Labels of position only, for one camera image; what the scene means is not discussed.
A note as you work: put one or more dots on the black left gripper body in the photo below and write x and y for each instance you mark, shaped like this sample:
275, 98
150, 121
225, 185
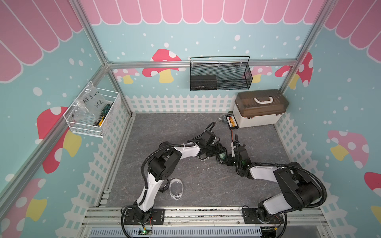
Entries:
212, 149

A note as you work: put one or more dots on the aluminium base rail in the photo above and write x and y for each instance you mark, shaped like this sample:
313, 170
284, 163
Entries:
182, 222

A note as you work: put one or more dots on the green tool in basket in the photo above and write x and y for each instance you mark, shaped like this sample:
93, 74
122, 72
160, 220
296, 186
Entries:
103, 115

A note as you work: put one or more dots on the black wire mesh wall basket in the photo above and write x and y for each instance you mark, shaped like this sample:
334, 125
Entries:
232, 72

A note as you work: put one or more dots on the brown lid storage box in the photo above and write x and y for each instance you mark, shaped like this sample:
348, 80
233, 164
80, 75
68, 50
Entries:
259, 108

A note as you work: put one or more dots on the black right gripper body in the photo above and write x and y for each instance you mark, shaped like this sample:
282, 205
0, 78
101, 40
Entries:
231, 161

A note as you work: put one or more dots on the green wall charger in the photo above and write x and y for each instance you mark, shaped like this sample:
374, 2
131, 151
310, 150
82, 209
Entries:
222, 156

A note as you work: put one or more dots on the clear labelled plastic bag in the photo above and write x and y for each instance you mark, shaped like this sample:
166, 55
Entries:
89, 103

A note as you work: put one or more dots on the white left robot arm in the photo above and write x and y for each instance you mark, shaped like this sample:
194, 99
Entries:
160, 164

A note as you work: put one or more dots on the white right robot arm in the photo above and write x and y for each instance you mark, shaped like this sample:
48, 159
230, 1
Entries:
299, 187

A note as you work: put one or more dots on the black yellow battery charger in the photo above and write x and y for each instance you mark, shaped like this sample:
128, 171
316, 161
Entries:
232, 123

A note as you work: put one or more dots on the white wire wall basket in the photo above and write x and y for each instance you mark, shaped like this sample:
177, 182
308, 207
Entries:
86, 127

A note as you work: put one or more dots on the black box in basket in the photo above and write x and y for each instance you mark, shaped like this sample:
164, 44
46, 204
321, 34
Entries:
203, 82

